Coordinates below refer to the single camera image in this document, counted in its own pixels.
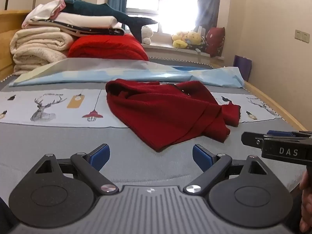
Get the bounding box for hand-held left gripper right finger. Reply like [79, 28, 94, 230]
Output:
[183, 144, 269, 197]

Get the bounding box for cream folded fleece blanket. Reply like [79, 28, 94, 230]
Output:
[10, 26, 75, 76]

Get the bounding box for folded white and pink bedding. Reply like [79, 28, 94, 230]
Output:
[26, 21, 126, 37]

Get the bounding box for red patterned cushion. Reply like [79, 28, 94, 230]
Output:
[205, 26, 226, 58]

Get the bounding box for yellow multicoloured plush toy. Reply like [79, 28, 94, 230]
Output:
[185, 30, 207, 52]

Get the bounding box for red folded blanket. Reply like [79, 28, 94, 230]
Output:
[68, 34, 150, 61]

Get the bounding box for yellow duck plush toy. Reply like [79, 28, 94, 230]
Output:
[172, 32, 189, 49]

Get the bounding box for person's right hand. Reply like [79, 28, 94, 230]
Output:
[299, 169, 312, 233]

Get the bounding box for dark teal shark plush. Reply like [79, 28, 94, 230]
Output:
[61, 0, 158, 42]

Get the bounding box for dark red knit sweater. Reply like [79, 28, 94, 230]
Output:
[105, 79, 242, 152]

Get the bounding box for light blue plastic sheet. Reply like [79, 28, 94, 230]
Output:
[8, 58, 245, 89]

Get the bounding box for window sill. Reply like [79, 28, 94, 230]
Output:
[141, 43, 225, 66]

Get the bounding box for wooden headboard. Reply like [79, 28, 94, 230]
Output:
[0, 10, 33, 81]

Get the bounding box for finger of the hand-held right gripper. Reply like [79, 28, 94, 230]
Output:
[266, 130, 312, 139]
[241, 132, 265, 149]

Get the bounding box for white folded quilt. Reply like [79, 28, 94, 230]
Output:
[55, 12, 122, 30]

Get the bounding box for white plush toy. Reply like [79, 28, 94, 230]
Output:
[141, 26, 154, 45]

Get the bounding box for window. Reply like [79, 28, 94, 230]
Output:
[125, 0, 204, 34]

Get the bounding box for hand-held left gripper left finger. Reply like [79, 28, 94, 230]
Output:
[35, 144, 120, 195]

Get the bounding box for purple paper bag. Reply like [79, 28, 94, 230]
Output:
[233, 55, 252, 82]

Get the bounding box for white and pink garment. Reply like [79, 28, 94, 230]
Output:
[21, 0, 67, 28]

